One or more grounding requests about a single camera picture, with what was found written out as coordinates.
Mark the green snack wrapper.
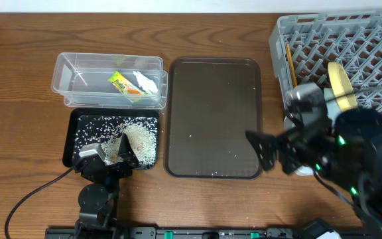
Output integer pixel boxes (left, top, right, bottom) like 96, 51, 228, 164
108, 71, 145, 94

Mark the yellow plate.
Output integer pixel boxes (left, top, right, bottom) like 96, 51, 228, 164
328, 62, 357, 112

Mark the white napkin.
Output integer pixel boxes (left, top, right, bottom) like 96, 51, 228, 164
133, 71, 159, 94

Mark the wooden chopstick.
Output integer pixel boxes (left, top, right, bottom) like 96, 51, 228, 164
286, 43, 297, 88

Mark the light blue bowl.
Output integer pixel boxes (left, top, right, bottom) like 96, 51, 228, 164
324, 88, 341, 120

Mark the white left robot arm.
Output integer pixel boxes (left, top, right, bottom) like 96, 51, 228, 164
4, 133, 139, 238

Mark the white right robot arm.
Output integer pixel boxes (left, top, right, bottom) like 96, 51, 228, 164
245, 83, 382, 238

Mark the rice food waste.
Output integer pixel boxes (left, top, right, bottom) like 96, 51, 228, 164
72, 116, 159, 169

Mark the black waste tray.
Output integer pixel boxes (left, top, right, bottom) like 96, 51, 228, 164
62, 108, 159, 167

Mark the grey dishwasher rack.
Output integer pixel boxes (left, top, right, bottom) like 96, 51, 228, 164
269, 11, 382, 115

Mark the dark brown serving tray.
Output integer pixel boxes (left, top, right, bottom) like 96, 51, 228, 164
164, 57, 263, 180

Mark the clear plastic bin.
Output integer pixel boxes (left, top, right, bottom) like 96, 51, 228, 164
52, 52, 168, 110

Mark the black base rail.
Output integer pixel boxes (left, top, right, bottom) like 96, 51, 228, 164
44, 227, 294, 239

